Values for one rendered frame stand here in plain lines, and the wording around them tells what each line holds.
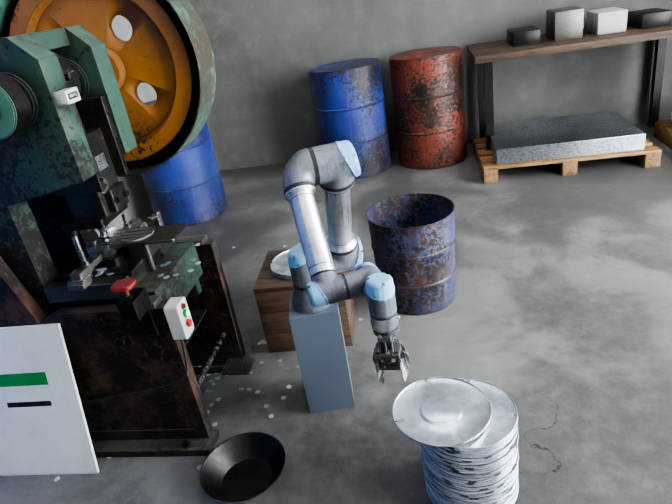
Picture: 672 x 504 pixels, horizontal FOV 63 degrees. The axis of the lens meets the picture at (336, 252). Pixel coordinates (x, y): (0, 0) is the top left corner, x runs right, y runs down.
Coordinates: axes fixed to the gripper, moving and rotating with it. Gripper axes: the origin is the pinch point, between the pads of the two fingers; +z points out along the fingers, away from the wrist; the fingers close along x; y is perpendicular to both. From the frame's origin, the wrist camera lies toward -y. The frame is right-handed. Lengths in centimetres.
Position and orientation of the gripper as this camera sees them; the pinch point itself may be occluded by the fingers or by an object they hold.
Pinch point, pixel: (393, 378)
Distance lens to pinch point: 168.3
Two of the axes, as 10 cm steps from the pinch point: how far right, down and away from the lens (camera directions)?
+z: 1.5, 8.9, 4.3
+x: 9.7, -0.6, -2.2
